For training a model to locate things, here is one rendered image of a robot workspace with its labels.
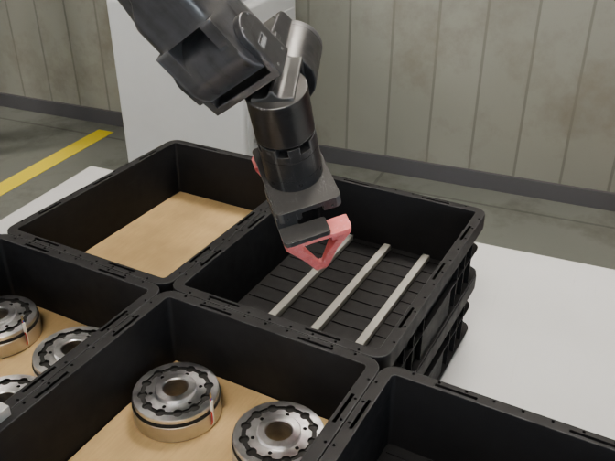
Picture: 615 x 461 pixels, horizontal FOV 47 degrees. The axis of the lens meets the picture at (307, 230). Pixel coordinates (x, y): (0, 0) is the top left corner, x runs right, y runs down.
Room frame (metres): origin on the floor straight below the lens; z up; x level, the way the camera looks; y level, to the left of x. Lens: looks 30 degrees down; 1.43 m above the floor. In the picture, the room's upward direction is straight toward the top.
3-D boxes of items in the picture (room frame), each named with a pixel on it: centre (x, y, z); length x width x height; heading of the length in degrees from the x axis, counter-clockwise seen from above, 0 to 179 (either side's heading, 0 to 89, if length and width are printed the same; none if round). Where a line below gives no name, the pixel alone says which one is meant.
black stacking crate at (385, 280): (0.84, -0.05, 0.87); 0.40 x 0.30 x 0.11; 151
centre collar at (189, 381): (0.62, 0.15, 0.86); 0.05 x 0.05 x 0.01
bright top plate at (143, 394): (0.62, 0.15, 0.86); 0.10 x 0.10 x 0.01
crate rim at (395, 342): (0.84, -0.05, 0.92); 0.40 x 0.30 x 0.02; 151
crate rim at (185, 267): (0.98, 0.22, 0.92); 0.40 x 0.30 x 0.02; 151
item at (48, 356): (0.69, 0.29, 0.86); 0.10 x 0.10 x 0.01
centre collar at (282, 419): (0.55, 0.03, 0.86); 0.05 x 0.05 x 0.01
